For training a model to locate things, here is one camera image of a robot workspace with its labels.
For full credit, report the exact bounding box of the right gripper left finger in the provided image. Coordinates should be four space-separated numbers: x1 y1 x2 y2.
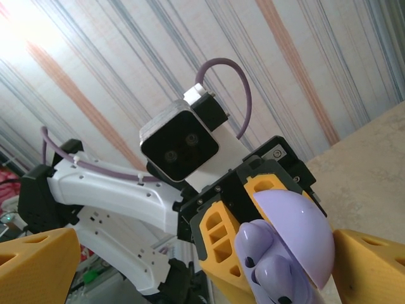
0 227 80 304

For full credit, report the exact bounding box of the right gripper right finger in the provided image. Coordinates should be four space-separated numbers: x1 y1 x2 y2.
332 229 405 304

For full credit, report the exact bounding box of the purple earbud charging case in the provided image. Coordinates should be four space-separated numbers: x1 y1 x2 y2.
235 189 335 304

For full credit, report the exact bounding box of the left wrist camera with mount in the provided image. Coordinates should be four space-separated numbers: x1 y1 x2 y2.
139 82 249 193

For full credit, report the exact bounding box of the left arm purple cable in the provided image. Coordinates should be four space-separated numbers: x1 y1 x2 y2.
40 58 253 184

